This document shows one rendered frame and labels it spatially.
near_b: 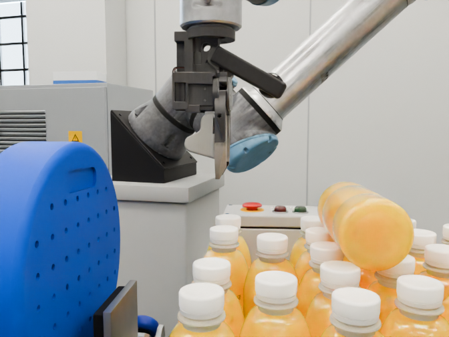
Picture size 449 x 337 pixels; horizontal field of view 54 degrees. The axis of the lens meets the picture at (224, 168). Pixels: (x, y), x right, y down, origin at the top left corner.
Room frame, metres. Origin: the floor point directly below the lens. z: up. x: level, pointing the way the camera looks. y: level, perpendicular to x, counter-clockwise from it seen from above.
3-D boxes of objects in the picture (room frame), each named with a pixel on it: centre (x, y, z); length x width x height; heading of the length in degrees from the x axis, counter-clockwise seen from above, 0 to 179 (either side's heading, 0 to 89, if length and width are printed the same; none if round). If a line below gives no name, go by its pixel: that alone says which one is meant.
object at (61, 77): (2.36, 0.76, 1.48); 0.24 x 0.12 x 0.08; 82
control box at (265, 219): (0.78, -0.10, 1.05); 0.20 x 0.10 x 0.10; 85
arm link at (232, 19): (0.65, 0.02, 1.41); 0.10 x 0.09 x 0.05; 175
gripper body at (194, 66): (0.65, 0.03, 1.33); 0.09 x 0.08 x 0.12; 85
